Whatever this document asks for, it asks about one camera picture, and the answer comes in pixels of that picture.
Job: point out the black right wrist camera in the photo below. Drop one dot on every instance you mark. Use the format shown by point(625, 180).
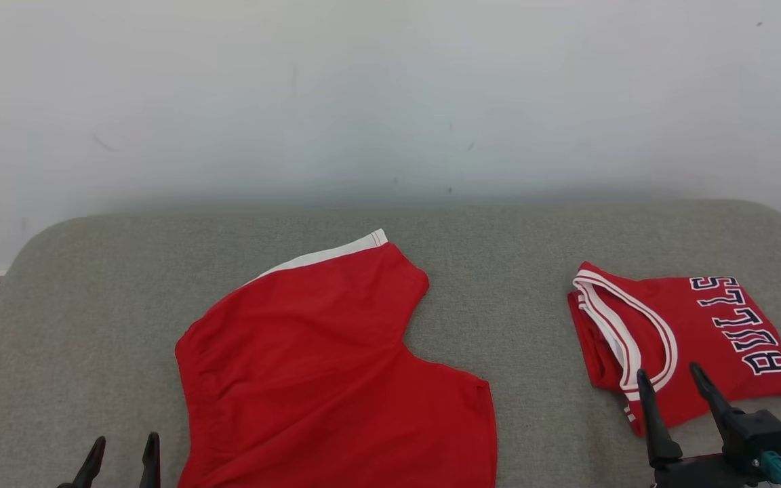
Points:
point(760, 437)

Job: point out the red shorts white trim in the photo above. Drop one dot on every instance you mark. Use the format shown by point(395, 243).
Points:
point(316, 373)

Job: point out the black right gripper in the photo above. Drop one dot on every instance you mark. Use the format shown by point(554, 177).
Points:
point(702, 476)

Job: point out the red Bulls basketball jersey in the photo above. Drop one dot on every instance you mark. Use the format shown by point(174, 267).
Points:
point(695, 339)

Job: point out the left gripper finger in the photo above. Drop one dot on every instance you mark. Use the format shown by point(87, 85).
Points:
point(151, 464)
point(89, 471)

